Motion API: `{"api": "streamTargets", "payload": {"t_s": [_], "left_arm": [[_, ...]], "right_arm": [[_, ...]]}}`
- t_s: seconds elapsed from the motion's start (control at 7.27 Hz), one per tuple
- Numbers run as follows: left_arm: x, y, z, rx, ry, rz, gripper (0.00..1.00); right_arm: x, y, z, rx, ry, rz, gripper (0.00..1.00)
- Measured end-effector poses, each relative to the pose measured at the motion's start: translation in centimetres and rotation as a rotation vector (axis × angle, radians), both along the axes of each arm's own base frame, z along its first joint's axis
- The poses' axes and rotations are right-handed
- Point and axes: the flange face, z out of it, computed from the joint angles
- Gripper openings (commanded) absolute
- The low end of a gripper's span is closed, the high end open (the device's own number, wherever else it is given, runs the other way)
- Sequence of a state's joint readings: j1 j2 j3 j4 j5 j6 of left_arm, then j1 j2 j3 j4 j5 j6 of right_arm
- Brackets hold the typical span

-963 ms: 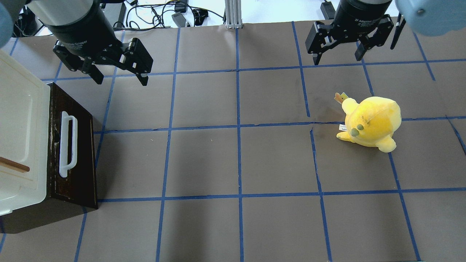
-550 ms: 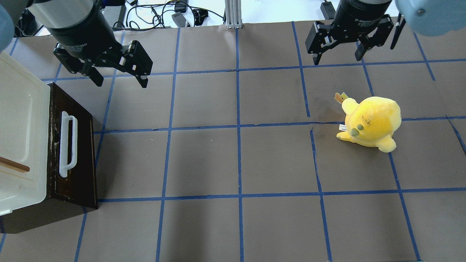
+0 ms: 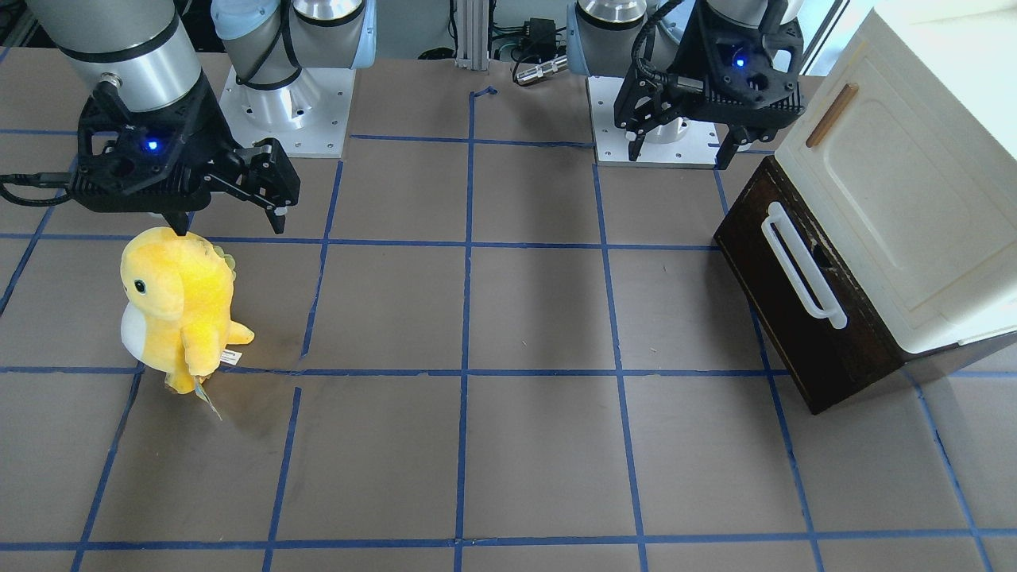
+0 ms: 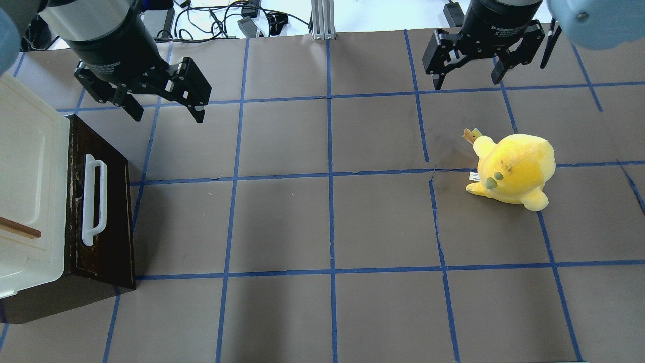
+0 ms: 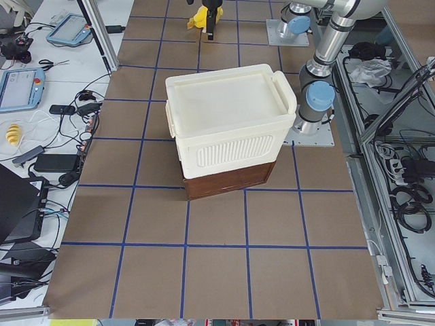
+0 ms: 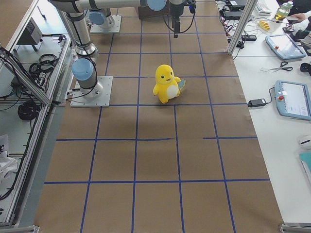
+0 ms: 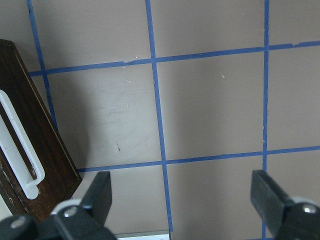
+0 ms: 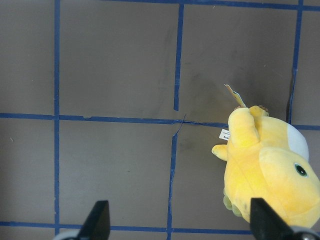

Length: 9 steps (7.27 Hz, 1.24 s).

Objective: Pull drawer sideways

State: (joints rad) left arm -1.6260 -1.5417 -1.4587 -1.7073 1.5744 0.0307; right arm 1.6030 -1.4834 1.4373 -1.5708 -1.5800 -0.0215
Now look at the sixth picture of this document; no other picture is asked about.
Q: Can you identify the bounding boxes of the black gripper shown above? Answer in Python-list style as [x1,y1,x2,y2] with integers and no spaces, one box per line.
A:
[169,0,196,38]

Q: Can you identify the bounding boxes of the yellow plush duck toy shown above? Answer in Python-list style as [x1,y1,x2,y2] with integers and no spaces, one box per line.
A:
[153,65,186,104]

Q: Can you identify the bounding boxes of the black small device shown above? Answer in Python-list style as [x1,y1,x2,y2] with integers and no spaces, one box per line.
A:
[241,35,257,41]

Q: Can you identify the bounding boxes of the yellow banana toy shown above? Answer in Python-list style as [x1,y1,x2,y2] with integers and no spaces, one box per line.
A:
[258,20,270,32]

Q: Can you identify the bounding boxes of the white keyboard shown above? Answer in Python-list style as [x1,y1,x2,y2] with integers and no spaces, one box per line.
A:
[255,0,272,16]

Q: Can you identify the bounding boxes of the upper teach pendant tablet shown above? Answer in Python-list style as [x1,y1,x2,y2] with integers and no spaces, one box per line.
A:
[265,34,306,60]

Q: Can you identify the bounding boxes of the teach pendant tablet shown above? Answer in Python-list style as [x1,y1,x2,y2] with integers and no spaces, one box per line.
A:
[275,80,311,121]
[265,34,306,60]

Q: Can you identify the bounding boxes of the plastic bottle yellow liquid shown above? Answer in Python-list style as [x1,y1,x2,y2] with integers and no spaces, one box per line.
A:
[274,1,294,20]

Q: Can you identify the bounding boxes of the black power adapter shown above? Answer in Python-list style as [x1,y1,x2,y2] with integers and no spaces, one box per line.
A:
[247,99,267,108]

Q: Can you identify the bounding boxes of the lower teach pendant tablet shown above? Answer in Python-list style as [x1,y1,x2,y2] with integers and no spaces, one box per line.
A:
[275,80,311,121]

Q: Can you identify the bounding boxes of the grey electronics box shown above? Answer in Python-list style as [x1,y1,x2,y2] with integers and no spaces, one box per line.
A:
[17,18,43,51]

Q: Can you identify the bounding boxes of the teal notebook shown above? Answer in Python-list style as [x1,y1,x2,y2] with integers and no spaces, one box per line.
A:
[299,152,311,182]

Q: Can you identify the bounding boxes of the aluminium frame post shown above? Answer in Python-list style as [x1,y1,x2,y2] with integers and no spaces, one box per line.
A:
[227,0,257,55]

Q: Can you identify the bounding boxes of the black handled scissors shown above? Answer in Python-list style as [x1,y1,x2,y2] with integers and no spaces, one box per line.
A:
[271,61,293,72]

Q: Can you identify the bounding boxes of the coiled black cable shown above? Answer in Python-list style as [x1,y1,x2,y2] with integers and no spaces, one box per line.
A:
[17,100,40,121]

